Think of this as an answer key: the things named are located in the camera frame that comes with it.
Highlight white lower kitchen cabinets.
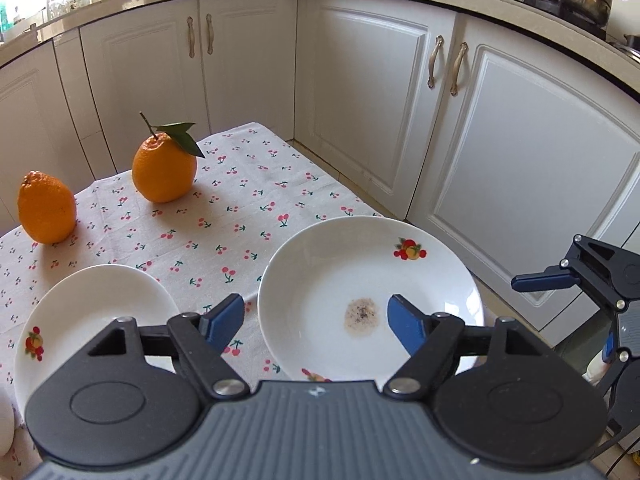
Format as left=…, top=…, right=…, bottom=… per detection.
left=1, top=0, right=639, bottom=344

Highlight white plate with food stain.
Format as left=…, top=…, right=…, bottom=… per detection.
left=257, top=216, right=485, bottom=385

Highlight white plate with fruit print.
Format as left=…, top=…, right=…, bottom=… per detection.
left=14, top=264, right=179, bottom=414

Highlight cherry print tablecloth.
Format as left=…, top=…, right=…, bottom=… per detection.
left=0, top=121, right=388, bottom=476

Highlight orange with green leaf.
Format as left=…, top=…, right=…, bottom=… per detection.
left=131, top=113, right=205, bottom=204

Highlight bumpy orange without leaf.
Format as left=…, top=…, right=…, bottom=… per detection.
left=17, top=171, right=77, bottom=245

